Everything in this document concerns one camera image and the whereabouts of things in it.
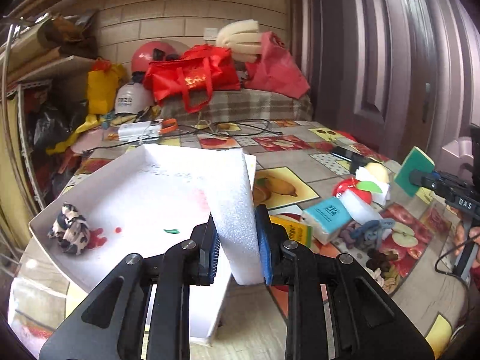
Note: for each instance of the wall switch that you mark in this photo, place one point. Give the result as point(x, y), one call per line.
point(210, 33)

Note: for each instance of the white foam block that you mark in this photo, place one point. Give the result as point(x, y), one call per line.
point(360, 208)

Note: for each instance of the pink helmet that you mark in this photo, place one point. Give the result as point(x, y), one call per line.
point(148, 58)

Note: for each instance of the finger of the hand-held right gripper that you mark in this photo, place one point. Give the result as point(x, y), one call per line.
point(425, 180)

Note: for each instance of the curved metal rack rail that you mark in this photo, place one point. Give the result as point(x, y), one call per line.
point(7, 93)

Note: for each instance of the brown paper bags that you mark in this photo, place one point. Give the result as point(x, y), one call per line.
point(67, 33)

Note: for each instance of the plaid cushion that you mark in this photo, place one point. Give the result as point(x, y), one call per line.
point(243, 105)

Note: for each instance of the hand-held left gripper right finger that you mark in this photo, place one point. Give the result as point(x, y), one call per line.
point(264, 260)

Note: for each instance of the black plastic bag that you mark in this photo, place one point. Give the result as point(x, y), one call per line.
point(56, 123)

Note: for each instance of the person's right hand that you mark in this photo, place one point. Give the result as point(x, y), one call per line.
point(475, 247)

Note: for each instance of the white helmet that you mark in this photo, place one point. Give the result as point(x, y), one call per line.
point(131, 97)

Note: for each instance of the pink sun hat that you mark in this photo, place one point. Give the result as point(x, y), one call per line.
point(93, 140)

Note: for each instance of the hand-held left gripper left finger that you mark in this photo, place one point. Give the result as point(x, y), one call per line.
point(211, 257)

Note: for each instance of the white foam sheet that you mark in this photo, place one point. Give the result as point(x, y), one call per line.
point(234, 210)

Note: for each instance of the red plastic bag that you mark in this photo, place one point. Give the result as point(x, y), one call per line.
point(277, 67)

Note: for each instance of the red tote bag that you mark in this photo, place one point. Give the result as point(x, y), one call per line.
point(187, 75)

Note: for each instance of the red ball toy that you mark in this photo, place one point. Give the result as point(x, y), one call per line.
point(347, 187)

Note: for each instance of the white power bank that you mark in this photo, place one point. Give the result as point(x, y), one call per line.
point(138, 130)

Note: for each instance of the yellow raincoat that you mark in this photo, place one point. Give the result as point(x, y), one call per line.
point(82, 129)

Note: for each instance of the white cardboard box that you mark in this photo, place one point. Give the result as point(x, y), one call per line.
point(150, 210)

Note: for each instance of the purple panelled door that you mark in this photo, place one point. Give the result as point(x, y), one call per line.
point(393, 52)

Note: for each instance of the cow-print cloth ball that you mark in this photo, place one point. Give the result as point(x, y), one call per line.
point(69, 228)

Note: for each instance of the white plastic wrap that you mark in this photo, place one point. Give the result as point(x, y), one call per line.
point(363, 174)

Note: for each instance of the green crescent piece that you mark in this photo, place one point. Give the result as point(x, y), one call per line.
point(369, 186)

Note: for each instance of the white foam strips bundle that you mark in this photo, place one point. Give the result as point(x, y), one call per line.
point(236, 37)

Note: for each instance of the blue tissue pack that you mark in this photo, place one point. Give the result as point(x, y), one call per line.
point(326, 217)

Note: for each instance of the yellow bag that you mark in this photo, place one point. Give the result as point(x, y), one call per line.
point(103, 86)

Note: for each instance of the small red scraps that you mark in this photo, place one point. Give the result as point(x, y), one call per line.
point(97, 238)

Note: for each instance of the yellow tissue pack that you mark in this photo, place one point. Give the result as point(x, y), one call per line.
point(294, 230)

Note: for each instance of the metal storage shelf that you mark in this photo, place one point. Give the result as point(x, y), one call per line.
point(45, 67)

